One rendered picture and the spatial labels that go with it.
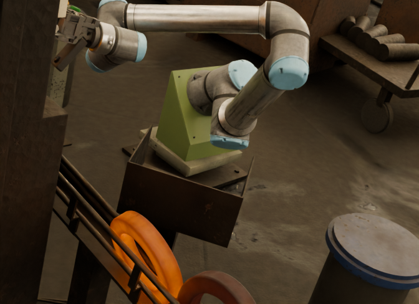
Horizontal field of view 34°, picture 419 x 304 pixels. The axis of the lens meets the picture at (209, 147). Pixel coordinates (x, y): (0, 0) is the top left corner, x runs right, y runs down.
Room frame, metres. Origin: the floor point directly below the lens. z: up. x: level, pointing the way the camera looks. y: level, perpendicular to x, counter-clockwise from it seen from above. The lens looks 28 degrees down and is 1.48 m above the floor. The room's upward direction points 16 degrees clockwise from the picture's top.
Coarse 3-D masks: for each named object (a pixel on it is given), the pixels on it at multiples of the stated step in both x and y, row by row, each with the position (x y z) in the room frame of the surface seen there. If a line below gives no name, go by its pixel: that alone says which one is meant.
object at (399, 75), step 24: (360, 24) 4.03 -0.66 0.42; (336, 48) 3.78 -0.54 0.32; (360, 48) 3.89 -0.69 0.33; (384, 48) 3.76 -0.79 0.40; (408, 48) 3.86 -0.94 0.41; (360, 72) 3.61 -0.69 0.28; (384, 72) 3.58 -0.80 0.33; (408, 72) 3.70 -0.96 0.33; (384, 96) 3.48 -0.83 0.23; (408, 96) 3.42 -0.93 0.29; (384, 120) 3.44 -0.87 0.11
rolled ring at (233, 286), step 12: (204, 276) 0.92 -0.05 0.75; (216, 276) 0.92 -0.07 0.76; (228, 276) 0.92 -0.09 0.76; (180, 288) 0.95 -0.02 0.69; (192, 288) 0.93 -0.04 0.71; (204, 288) 0.92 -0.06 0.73; (216, 288) 0.90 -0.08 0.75; (228, 288) 0.89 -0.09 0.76; (240, 288) 0.90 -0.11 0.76; (180, 300) 0.94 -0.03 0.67; (192, 300) 0.93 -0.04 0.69; (228, 300) 0.88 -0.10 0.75; (240, 300) 0.88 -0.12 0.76; (252, 300) 0.89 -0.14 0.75
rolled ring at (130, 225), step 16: (112, 224) 1.03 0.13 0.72; (128, 224) 0.98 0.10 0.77; (144, 224) 0.98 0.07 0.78; (112, 240) 1.05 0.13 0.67; (128, 240) 1.04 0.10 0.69; (144, 240) 0.95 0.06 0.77; (160, 240) 0.96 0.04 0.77; (160, 256) 0.94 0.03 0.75; (160, 272) 0.93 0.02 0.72; (176, 272) 0.94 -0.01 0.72; (176, 288) 0.94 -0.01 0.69
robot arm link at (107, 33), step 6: (102, 24) 1.85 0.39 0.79; (108, 24) 1.87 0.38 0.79; (102, 30) 1.83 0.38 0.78; (108, 30) 1.84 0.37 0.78; (114, 30) 1.86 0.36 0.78; (102, 36) 1.82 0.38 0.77; (108, 36) 1.83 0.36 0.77; (114, 36) 1.85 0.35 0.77; (102, 42) 1.82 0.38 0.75; (108, 42) 1.83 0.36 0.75; (114, 42) 1.84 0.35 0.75; (96, 48) 1.82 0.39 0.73; (102, 48) 1.82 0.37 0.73; (108, 48) 1.83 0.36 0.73
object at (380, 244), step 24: (360, 216) 1.82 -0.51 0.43; (336, 240) 1.66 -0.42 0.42; (360, 240) 1.68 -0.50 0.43; (384, 240) 1.72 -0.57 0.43; (408, 240) 1.76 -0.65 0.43; (336, 264) 1.65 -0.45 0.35; (360, 264) 1.58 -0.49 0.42; (384, 264) 1.60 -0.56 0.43; (408, 264) 1.63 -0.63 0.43; (336, 288) 1.62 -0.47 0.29; (360, 288) 1.58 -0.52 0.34; (384, 288) 1.58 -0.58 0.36; (408, 288) 1.56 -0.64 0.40
